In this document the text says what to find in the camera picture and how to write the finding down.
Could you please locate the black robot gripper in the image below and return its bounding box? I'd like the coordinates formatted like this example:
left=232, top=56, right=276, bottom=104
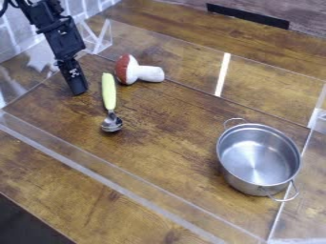
left=15, top=0, right=88, bottom=95

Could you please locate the red white plush mushroom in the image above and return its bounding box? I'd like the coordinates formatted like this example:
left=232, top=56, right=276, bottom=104
left=115, top=54, right=164, bottom=85

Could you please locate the green handled metal spoon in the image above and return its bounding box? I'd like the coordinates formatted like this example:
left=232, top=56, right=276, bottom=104
left=100, top=72, right=123, bottom=132

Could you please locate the clear acrylic triangle stand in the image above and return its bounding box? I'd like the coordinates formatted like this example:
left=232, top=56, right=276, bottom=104
left=77, top=19, right=113, bottom=54

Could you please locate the black bar on table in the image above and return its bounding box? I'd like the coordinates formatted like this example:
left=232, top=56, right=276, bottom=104
left=206, top=3, right=290, bottom=30

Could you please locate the stainless steel pot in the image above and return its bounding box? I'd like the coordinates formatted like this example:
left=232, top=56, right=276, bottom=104
left=215, top=117, right=302, bottom=202

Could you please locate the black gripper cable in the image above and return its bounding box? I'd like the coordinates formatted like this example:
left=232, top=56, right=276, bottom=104
left=0, top=0, right=12, bottom=18

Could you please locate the clear acrylic enclosure wall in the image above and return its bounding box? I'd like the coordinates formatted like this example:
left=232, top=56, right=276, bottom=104
left=0, top=20, right=326, bottom=244

